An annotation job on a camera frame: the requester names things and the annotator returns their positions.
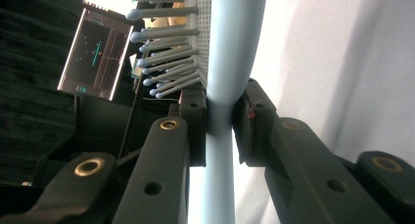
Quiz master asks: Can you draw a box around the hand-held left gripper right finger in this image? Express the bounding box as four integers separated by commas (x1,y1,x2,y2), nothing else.
231,78,396,224

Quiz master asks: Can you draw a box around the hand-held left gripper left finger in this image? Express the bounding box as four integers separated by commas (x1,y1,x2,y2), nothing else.
112,86,208,224

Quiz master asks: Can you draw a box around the light blue hairbrush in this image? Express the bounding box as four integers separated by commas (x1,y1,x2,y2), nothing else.
122,0,269,224

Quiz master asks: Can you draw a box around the monitor with dark screen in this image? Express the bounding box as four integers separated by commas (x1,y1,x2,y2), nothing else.
57,2,135,102

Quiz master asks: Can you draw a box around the dark curtain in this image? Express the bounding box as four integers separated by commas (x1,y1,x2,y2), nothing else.
0,0,86,186

